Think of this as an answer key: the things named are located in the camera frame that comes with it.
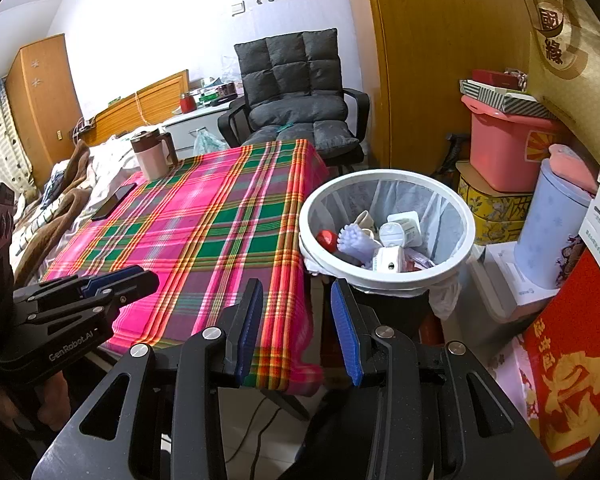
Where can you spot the white wall switch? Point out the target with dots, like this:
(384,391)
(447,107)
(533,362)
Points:
(237,8)

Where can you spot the dark grey cushioned chair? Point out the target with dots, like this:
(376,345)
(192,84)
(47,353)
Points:
(290,75)

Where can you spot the person's left hand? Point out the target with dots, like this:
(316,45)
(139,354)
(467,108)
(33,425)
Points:
(50,400)

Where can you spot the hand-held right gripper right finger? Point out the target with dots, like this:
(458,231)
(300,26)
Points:
(347,335)

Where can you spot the light blue cylindrical container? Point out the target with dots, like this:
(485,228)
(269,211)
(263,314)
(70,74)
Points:
(545,230)

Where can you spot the white quilt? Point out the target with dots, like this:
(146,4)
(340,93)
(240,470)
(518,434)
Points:
(115,160)

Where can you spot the black table leg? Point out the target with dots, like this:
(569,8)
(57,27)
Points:
(285,402)

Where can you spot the clear bottle with red label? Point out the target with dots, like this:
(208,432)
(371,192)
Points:
(327,241)

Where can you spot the silver drink carton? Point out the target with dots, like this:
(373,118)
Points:
(387,260)

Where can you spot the clear plastic bag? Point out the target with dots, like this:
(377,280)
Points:
(230,70)

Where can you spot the pink brown thermos jug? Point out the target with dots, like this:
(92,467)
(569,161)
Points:
(150,160)

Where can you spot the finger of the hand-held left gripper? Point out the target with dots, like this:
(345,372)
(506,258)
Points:
(115,279)
(130,291)

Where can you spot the pink plastic bucket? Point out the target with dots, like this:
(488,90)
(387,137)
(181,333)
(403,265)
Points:
(505,150)

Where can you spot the translucent green plastic bag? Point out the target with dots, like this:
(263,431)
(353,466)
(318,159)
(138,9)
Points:
(207,145)

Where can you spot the wooden headboard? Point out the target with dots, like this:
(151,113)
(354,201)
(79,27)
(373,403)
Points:
(145,105)

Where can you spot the red gold printed box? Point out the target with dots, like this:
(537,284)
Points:
(580,360)

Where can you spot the long white foam net sleeve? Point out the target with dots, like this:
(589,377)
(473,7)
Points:
(355,240)

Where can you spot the striped gift box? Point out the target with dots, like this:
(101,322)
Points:
(500,97)

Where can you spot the yellow patterned tin box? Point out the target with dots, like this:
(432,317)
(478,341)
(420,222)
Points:
(490,210)

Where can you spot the gold paper bag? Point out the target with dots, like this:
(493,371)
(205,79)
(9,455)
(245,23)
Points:
(580,85)

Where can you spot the black smartphone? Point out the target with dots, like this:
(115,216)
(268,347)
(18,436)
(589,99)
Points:
(112,203)

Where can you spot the pink drink carton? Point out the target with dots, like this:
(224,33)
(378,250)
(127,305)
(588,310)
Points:
(420,261)

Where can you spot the wooden cabinet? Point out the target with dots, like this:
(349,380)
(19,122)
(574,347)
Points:
(40,100)

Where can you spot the white trash bin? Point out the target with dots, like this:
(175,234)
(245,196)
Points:
(430,210)
(310,210)

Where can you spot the white nightstand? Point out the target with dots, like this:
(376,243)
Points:
(195,125)

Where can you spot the brown blanket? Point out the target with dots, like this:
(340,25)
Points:
(65,200)

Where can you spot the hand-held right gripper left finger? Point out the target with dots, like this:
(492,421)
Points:
(247,335)

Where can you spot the pink green plaid tablecloth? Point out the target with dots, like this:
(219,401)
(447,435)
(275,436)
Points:
(190,220)

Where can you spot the black office chair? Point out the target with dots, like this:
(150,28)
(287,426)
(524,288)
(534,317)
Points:
(357,105)

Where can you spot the red thermos cup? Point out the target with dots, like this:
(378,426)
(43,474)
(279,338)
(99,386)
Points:
(187,102)

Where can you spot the patterned curtain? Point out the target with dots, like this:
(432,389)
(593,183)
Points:
(0,135)

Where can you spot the black umbrella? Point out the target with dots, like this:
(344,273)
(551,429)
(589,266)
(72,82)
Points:
(452,155)

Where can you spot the white appliance box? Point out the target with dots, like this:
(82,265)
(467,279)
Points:
(505,285)

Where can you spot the white plastic tub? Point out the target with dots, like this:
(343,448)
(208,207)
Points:
(412,227)

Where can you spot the pink floral box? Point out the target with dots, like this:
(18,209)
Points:
(512,375)

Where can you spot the small green packet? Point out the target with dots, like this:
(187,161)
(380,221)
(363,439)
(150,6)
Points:
(290,127)

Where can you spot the green white box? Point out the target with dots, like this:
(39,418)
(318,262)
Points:
(208,96)

